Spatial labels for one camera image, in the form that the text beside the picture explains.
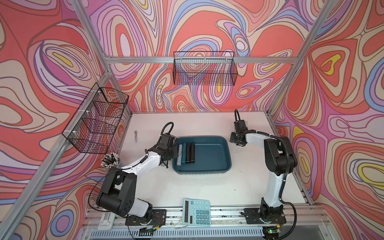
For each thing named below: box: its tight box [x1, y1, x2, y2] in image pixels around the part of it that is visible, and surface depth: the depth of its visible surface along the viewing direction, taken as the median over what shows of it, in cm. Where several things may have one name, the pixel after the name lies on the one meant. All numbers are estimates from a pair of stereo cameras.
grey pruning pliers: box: [176, 144, 183, 166], surface depth 93 cm
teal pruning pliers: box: [182, 143, 187, 163], surface depth 95 cm
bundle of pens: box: [100, 152, 121, 169], surface depth 77 cm
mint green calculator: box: [182, 198, 211, 227], surface depth 75 cm
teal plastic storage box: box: [172, 136, 232, 175], surface depth 96 cm
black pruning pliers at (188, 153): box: [186, 142, 191, 164], surface depth 95 cm
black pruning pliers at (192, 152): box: [190, 142, 195, 163], surface depth 95 cm
